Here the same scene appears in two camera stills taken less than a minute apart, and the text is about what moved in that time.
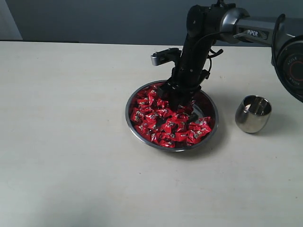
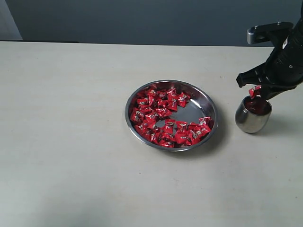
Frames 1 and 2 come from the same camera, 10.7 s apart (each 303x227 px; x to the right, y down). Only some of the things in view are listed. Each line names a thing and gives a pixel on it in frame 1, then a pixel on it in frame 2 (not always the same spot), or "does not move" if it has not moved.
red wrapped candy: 167,143 does not move
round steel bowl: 154,123 does not move
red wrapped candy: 205,123 does not move
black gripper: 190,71 to 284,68
